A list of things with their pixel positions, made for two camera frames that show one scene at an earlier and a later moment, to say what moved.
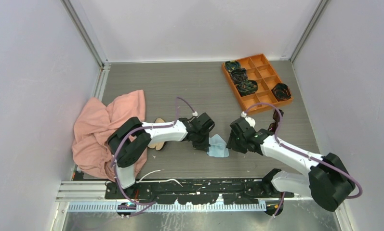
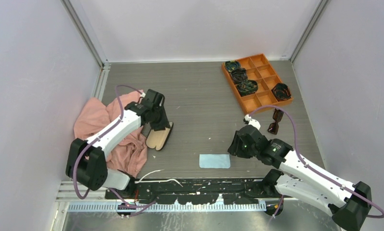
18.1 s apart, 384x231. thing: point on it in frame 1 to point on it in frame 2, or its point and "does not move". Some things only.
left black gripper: (205, 145) to (164, 123)
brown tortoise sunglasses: (273, 125) does not move
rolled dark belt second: (239, 75) does not move
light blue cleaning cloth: (217, 147) to (215, 160)
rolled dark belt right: (281, 92) does not move
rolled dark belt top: (231, 65) does not move
